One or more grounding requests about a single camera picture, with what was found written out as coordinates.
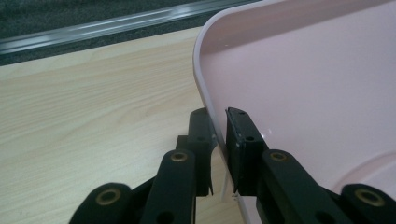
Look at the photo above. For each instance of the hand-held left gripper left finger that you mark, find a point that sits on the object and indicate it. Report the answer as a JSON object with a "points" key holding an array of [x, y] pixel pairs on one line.
{"points": [[200, 130]]}

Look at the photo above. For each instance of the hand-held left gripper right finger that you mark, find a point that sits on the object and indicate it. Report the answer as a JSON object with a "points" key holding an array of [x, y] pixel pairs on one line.
{"points": [[246, 146]]}

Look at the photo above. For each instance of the metal floor rail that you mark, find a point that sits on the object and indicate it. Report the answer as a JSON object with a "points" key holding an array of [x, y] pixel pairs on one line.
{"points": [[93, 29]]}

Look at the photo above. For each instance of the pink storage box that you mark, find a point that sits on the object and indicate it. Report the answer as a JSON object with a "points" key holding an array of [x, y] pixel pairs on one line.
{"points": [[295, 77]]}

